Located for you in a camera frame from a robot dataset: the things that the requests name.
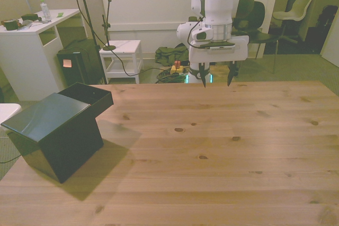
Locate black cable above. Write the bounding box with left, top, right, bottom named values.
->
left=67, top=0, right=173, bottom=77

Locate black open drawer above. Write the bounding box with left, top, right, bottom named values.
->
left=57, top=82, right=115, bottom=120

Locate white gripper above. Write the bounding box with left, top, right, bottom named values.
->
left=188, top=35, right=249, bottom=88

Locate clear plastic water bottle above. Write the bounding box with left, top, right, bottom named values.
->
left=39, top=0, right=52, bottom=22

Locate white small side table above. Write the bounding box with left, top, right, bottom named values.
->
left=99, top=39, right=145, bottom=85

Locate white desk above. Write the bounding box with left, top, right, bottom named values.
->
left=0, top=8, right=88, bottom=102

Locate yellow emergency stop button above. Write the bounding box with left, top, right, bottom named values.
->
left=170, top=60, right=184, bottom=75

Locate white swivel chair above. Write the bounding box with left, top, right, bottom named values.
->
left=272, top=0, right=314, bottom=44

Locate short black stand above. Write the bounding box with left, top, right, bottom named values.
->
left=101, top=0, right=118, bottom=52

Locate green cloth pile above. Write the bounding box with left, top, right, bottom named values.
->
left=154, top=45, right=190, bottom=66

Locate dark tool on desk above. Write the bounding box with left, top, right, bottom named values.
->
left=21, top=13, right=42, bottom=22

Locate black computer tower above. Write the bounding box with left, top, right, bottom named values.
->
left=56, top=38, right=104, bottom=87

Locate black chair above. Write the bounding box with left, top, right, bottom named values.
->
left=231, top=0, right=280, bottom=74

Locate tall black tripod stand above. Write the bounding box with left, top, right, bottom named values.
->
left=65, top=0, right=109, bottom=85

